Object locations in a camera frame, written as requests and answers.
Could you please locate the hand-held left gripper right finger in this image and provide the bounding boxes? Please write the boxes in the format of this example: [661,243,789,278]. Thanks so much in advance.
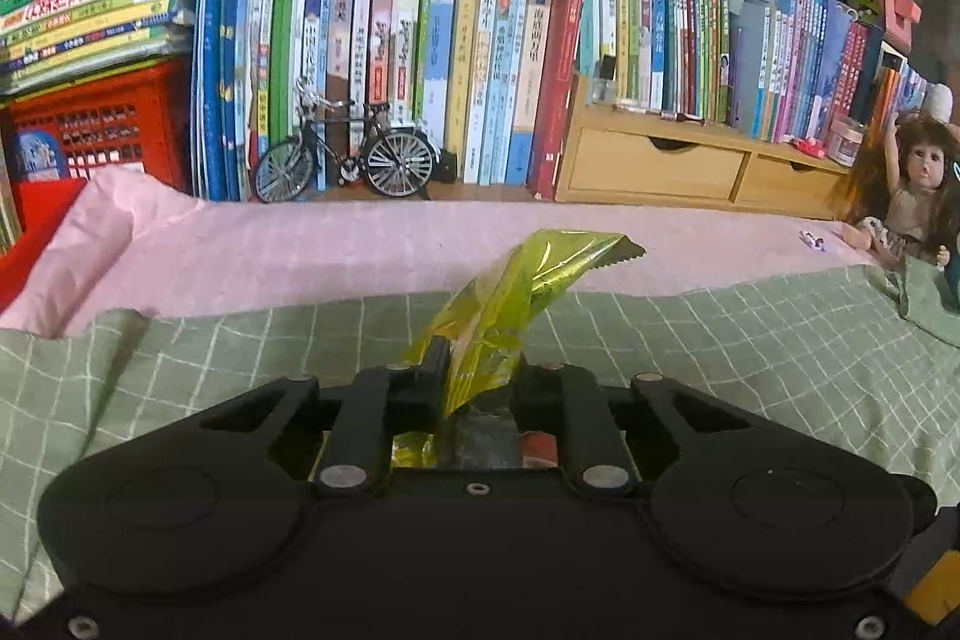
[510,361,760,492]

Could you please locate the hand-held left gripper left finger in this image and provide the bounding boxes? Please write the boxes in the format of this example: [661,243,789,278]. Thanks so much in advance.
[201,338,451,496]

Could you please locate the yellow-green silver-lined wrapper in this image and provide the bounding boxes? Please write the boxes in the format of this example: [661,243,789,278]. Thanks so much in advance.
[390,229,647,468]

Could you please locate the green checked blanket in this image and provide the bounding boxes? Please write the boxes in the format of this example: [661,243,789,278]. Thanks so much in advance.
[0,261,960,618]

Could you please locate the model bicycle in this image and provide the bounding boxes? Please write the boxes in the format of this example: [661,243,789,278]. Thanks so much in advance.
[251,77,437,205]

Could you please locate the wooden drawer organizer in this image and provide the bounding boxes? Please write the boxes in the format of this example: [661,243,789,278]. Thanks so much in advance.
[553,74,871,217]

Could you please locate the pen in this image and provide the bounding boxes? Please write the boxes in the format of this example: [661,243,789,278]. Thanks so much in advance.
[615,104,706,124]

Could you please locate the row of large upright books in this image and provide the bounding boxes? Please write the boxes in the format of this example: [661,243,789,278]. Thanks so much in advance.
[191,0,591,204]

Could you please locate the small glass bottle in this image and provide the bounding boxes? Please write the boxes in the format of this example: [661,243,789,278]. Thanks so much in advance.
[592,55,620,106]

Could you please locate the small pink jar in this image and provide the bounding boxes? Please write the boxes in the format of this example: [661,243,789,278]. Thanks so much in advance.
[825,115,868,166]

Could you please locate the red plastic crate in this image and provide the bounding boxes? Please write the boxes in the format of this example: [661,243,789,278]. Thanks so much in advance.
[4,56,194,199]

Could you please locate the red plastic box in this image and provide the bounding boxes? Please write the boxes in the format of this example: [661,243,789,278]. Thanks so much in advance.
[0,178,89,313]

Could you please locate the blue cat plush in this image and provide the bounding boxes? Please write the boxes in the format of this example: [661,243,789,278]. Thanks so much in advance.
[936,156,960,315]

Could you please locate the brown-haired doll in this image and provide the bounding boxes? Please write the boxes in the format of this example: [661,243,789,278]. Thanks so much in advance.
[829,115,960,270]

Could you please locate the thin upright books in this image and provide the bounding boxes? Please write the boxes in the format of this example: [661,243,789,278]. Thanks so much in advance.
[0,149,25,255]

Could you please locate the stack of flat books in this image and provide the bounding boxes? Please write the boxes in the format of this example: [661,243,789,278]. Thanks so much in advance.
[0,0,201,95]

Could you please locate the white round object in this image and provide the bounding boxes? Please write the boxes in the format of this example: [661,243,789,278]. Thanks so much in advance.
[921,83,955,124]

